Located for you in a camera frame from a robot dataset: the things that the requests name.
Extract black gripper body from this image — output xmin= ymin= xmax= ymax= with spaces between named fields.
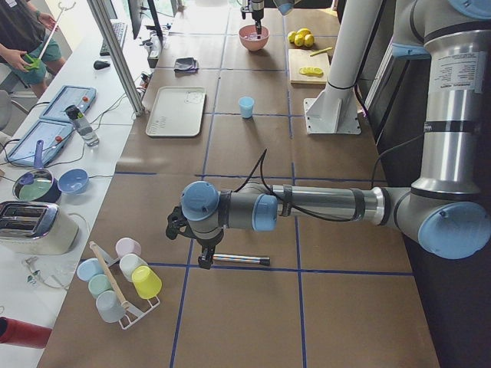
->
xmin=166 ymin=205 xmax=224 ymax=257
xmin=240 ymin=0 xmax=264 ymax=20

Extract pink cup on rack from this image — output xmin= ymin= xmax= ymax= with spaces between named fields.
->
xmin=115 ymin=237 xmax=142 ymax=258

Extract yellow-green cup on rack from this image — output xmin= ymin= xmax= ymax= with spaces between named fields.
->
xmin=131 ymin=265 xmax=163 ymax=300

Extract white cup on rack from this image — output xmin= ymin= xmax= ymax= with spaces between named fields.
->
xmin=119 ymin=253 xmax=148 ymax=283

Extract light blue plastic cup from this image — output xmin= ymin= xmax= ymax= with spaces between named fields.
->
xmin=239 ymin=96 xmax=255 ymax=119

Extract mint green cup on rack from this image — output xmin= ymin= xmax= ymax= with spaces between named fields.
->
xmin=87 ymin=274 xmax=113 ymax=299

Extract light blue cup on rack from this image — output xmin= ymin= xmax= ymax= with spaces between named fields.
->
xmin=76 ymin=258 xmax=104 ymax=282

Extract grey cup on rack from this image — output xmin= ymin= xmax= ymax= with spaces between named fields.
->
xmin=96 ymin=291 xmax=126 ymax=323

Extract pink bowl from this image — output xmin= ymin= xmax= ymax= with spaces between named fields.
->
xmin=239 ymin=25 xmax=269 ymax=51

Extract whole yellow lemon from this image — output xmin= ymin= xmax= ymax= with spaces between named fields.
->
xmin=303 ymin=34 xmax=315 ymax=48
xmin=288 ymin=31 xmax=296 ymax=43
xmin=297 ymin=28 xmax=311 ymax=36
xmin=294 ymin=34 xmax=305 ymax=47

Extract steel muddler rod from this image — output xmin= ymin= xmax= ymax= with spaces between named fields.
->
xmin=213 ymin=254 xmax=270 ymax=266

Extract wooden cutting board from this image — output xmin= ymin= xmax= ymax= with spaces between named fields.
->
xmin=288 ymin=49 xmax=330 ymax=85

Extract yellow-green knife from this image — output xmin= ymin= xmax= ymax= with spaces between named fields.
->
xmin=309 ymin=47 xmax=333 ymax=58

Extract lemon slices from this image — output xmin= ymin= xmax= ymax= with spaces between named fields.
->
xmin=298 ymin=67 xmax=324 ymax=77

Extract folded grey cloth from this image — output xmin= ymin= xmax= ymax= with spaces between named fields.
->
xmin=173 ymin=57 xmax=199 ymax=74

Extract blue bowl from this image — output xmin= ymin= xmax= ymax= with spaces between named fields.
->
xmin=58 ymin=169 xmax=89 ymax=194

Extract cream bear serving tray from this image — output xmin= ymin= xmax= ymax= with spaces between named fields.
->
xmin=145 ymin=87 xmax=206 ymax=137

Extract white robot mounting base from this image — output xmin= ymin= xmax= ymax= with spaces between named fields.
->
xmin=304 ymin=0 xmax=384 ymax=134

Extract black keyboard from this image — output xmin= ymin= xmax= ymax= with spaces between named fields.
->
xmin=99 ymin=21 xmax=127 ymax=57

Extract clear water bottle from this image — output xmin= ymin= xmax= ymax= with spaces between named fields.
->
xmin=64 ymin=105 xmax=99 ymax=147

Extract cream toaster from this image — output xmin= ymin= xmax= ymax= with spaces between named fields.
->
xmin=1 ymin=201 xmax=79 ymax=255

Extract blue teach pendant near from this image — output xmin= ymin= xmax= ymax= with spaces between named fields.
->
xmin=4 ymin=119 xmax=74 ymax=168

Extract blue teach pendant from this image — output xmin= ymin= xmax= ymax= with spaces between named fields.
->
xmin=39 ymin=85 xmax=97 ymax=123
xmin=4 ymin=119 xmax=74 ymax=168

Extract blue teach pendant far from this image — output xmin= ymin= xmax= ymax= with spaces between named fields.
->
xmin=39 ymin=85 xmax=97 ymax=123

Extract black computer mouse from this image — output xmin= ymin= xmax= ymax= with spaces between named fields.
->
xmin=93 ymin=60 xmax=110 ymax=71

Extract red cylinder bottle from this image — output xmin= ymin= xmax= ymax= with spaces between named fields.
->
xmin=1 ymin=317 xmax=52 ymax=349

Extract person in green shorts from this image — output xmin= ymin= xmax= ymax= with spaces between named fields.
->
xmin=1 ymin=1 xmax=65 ymax=97

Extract wooden rack handle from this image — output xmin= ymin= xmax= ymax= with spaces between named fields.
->
xmin=89 ymin=241 xmax=130 ymax=310

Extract white wire cup rack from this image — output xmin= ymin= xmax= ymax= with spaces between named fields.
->
xmin=100 ymin=252 xmax=161 ymax=331

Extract dark saucepan purple handle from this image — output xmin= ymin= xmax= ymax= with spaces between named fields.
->
xmin=12 ymin=140 xmax=61 ymax=203

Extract aluminium frame post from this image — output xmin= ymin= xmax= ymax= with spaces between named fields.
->
xmin=87 ymin=0 xmax=145 ymax=117

